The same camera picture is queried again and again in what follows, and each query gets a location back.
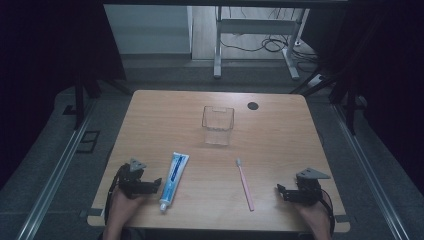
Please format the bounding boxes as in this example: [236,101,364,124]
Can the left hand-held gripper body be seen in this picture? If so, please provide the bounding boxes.
[116,157,155,200]

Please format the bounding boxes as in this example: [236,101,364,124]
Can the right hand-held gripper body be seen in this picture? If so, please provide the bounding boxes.
[294,167,332,207]

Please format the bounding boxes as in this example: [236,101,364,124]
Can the blue and white toothpaste tube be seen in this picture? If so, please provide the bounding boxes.
[158,151,190,213]

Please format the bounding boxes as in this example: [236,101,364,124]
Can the pink toothbrush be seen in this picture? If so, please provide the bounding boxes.
[235,157,255,212]

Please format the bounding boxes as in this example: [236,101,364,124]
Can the clear plastic cup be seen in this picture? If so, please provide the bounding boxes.
[201,105,235,147]

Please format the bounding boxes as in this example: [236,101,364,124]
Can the person's right hand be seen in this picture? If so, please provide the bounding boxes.
[293,198,333,235]

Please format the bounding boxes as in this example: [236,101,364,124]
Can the black metal stand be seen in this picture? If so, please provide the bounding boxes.
[62,63,133,131]
[289,63,368,136]

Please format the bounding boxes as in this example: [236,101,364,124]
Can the white power strip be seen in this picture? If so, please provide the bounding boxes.
[305,74,326,90]

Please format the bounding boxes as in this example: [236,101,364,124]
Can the dark curtain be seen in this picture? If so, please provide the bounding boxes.
[0,0,127,191]
[301,0,424,198]

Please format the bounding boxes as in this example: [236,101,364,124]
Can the white cabinet panel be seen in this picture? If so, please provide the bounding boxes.
[103,4,194,56]

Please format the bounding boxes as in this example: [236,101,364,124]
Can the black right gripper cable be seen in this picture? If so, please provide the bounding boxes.
[319,188,336,238]

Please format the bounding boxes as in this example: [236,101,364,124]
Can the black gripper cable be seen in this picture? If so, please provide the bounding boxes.
[319,188,336,238]
[103,164,131,225]

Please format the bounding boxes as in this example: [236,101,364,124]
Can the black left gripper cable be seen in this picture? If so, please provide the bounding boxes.
[103,164,131,225]

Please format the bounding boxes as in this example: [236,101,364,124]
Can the aluminium floor rail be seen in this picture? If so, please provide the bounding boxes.
[15,99,98,240]
[331,103,402,240]

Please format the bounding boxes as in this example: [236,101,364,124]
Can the black floor cables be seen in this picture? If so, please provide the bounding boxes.
[220,6,322,74]

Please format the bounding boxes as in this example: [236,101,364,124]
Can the white metal desk frame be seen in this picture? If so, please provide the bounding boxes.
[213,5,311,81]

